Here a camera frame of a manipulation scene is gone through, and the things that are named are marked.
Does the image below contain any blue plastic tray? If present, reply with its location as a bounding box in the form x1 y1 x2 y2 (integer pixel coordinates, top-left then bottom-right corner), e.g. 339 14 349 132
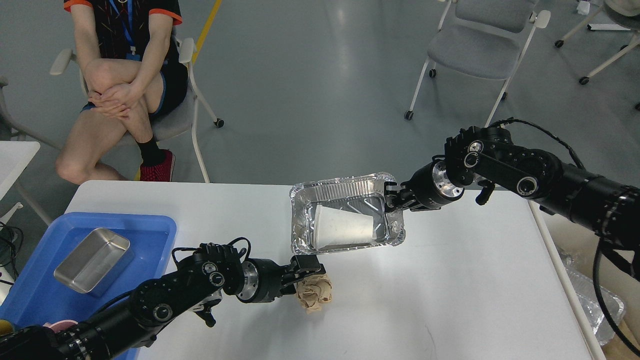
0 212 177 329

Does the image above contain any brown paper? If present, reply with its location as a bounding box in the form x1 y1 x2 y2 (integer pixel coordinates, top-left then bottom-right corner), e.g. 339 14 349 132
295 274 333 314

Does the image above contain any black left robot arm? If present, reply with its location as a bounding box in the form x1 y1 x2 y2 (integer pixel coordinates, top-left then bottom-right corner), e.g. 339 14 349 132
1 240 326 360

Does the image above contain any white paper cup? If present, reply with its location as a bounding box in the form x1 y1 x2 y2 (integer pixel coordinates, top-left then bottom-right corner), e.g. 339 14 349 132
312 205 377 249

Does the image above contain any aluminium foil tray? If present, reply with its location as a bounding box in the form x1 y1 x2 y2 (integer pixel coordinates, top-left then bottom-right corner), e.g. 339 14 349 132
289 172 406 255

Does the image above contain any grey chair right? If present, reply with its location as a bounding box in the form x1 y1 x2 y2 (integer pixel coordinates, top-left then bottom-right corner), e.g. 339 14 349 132
403 0 551 126

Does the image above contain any dark teal mug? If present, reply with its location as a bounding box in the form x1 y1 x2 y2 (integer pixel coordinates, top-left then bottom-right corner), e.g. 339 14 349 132
0 319 15 337

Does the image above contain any white side table left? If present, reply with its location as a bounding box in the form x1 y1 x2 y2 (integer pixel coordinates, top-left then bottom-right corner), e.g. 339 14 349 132
0 140 53 226

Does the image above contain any black cables left edge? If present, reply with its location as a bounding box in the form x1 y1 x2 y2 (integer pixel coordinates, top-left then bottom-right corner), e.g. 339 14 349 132
0 223 25 286

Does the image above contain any grey chair behind person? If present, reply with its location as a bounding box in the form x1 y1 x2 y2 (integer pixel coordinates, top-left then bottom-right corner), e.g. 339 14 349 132
49 37 224 183

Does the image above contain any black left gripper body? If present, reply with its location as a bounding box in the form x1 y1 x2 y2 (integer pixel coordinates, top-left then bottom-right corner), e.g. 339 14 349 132
236 259 297 304

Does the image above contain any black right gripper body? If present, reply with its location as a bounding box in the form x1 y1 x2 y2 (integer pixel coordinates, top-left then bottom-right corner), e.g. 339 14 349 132
400 161 465 212

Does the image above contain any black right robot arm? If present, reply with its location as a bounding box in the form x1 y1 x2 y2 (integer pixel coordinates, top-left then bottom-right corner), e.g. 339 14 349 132
384 117 640 354

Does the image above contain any white chair far right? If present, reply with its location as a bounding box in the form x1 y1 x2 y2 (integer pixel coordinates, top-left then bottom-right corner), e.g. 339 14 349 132
554 0 640 85

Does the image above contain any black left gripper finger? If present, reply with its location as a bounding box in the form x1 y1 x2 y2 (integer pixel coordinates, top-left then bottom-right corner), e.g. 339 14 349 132
287 254 326 281
279 279 311 296

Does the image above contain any person in black shirt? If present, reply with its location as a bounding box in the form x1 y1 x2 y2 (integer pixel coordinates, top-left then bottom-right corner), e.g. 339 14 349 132
55 0 188 185

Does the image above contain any beige plastic bin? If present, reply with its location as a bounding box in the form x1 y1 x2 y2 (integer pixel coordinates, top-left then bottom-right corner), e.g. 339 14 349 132
529 202 639 360

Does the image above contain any pink ribbed mug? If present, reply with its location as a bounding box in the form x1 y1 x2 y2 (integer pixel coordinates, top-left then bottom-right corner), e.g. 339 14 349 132
43 319 78 333

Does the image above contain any stainless steel square tray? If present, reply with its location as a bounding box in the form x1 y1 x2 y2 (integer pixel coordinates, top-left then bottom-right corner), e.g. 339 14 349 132
54 227 135 297

